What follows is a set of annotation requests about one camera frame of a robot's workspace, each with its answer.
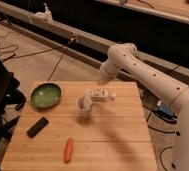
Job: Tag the white rectangular box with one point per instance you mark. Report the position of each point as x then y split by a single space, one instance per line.
100 94

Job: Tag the orange carrot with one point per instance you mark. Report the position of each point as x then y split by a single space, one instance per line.
68 150

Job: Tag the metal floor rail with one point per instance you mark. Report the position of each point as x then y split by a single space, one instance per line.
165 38

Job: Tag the green bowl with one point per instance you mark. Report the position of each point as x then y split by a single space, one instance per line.
46 95

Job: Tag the white object on rail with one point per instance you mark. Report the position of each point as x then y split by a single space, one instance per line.
45 16

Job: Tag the black remote control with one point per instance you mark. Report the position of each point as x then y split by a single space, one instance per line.
37 127

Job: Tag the white cup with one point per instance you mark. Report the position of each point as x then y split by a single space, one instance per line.
84 106

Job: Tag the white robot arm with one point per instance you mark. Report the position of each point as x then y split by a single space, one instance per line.
170 91

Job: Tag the blue electronic box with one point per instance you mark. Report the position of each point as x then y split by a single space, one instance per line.
164 110

